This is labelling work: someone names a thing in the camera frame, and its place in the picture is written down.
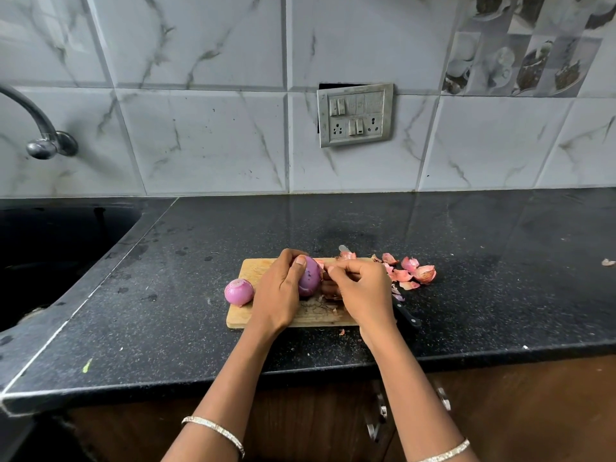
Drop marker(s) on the chrome water tap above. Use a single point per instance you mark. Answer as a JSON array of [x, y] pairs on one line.
[[43, 134]]

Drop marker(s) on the grey wall switch socket panel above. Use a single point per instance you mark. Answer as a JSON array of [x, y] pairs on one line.
[[355, 115]]

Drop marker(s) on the person's right forearm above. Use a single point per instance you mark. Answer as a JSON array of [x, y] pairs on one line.
[[409, 394]]

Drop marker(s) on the small peeled purple onion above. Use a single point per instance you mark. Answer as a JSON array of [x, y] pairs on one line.
[[238, 292]]

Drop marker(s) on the person's right thumb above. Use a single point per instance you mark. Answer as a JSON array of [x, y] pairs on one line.
[[342, 271]]

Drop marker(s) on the silver bangle on left forearm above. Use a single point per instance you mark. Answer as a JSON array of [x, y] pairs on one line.
[[216, 430]]

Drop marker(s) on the person's right hand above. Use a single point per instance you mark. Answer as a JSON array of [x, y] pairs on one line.
[[363, 293]]

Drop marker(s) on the person's left thumb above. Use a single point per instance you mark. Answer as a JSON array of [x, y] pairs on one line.
[[296, 271]]

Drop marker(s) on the green vegetable scrap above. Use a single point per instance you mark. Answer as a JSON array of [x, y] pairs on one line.
[[87, 365]]

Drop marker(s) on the person's left forearm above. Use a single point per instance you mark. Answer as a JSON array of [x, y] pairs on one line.
[[226, 389]]

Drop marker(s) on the purple onion being peeled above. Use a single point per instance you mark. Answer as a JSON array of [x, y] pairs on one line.
[[310, 276]]

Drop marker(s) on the brown wooden cabinet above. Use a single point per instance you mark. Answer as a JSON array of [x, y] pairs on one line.
[[505, 408]]

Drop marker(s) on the silver bangle on right forearm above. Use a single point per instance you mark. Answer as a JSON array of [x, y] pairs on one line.
[[447, 451]]

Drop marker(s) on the person's left hand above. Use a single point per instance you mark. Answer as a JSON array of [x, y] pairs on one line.
[[274, 293]]

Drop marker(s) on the wooden cutting board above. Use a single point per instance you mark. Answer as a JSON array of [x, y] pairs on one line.
[[250, 279]]

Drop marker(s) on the pile of pink onion peels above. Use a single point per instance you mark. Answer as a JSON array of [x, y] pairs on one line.
[[414, 273]]

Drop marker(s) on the black kitchen sink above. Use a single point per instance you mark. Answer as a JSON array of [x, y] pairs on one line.
[[53, 254]]

